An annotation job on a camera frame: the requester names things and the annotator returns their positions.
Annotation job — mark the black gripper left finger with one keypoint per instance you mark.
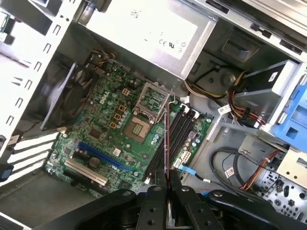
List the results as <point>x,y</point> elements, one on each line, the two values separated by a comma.
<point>153,210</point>

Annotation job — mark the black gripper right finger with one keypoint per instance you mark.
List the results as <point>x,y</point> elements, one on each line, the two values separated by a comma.
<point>192,210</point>

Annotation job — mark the RAM memory stick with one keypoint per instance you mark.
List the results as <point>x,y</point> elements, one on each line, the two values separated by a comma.
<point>168,143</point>

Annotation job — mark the blue expansion slot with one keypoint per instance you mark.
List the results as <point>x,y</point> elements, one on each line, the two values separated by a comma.
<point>105,156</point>

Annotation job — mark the white expansion slot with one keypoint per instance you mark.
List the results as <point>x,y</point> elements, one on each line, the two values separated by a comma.
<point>86,172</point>

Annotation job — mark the CPU socket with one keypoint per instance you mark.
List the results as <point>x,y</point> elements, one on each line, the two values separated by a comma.
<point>139,130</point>

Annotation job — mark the green motherboard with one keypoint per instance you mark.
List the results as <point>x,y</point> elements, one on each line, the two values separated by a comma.
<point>108,115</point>

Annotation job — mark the metal socket cover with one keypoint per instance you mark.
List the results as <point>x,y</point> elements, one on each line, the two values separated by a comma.
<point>139,97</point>

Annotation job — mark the blue plastic drive latch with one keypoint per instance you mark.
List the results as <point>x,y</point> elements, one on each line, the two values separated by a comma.
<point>295,119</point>

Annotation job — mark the black case fan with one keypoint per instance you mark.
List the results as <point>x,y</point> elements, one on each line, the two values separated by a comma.
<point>69,98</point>

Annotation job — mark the grey metal drive bay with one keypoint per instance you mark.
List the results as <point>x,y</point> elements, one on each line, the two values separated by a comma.
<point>285,91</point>

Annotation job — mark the grey power supply unit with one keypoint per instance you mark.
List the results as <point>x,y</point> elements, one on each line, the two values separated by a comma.
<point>144,28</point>

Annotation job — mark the black open PC case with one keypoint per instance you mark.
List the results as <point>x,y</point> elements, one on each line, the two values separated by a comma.
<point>28,60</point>

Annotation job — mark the green graphics card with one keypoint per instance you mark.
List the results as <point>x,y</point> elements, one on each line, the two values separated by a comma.
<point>4,26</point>

